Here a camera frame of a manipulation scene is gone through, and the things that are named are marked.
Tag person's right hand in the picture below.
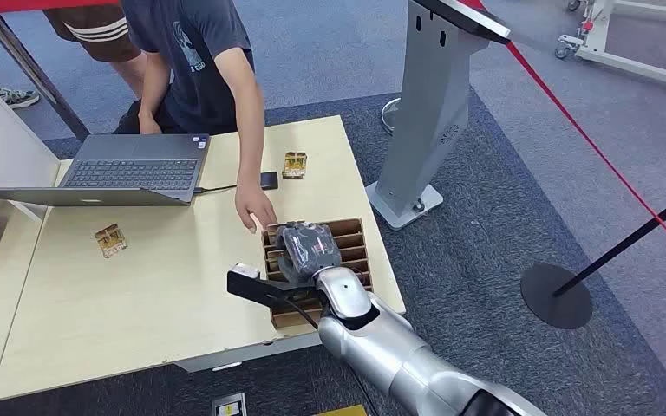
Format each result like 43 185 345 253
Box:
137 110 164 137

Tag black stanchion with round base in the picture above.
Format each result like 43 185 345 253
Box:
519 182 666 331

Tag grey open laptop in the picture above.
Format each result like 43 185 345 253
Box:
0 133 212 208

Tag round grey floor base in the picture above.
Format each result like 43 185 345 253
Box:
380 96 403 137

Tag seated person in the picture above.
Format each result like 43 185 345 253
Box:
113 0 280 235

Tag standing person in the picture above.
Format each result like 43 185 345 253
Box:
42 0 149 100

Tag red barrier tape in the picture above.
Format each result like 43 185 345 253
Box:
458 0 666 271

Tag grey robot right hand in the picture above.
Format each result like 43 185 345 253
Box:
275 221 343 286

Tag brown slotted cardboard box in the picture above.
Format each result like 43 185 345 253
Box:
260 217 375 330

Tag yellow floor marker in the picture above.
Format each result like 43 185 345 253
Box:
313 404 369 416

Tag grey kiosk stand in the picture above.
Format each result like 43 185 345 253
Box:
364 0 513 232

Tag gold brown card holder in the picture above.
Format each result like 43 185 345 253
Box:
94 223 129 259
281 151 309 180

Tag white box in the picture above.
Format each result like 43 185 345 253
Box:
0 83 62 224

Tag floor power socket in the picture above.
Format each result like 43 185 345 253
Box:
212 392 249 416

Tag person's leg with shoe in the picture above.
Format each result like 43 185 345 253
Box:
0 50 42 111

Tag person's left hand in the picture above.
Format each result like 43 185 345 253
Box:
233 182 280 235

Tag white frame with casters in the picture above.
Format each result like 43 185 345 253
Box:
553 0 666 94

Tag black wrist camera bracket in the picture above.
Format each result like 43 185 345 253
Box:
226 270 318 309

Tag black slanted pole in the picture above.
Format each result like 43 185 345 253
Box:
0 0 92 143

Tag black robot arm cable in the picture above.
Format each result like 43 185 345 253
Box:
282 296 382 416

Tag red horizontal banner strip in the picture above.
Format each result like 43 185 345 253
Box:
0 0 121 14

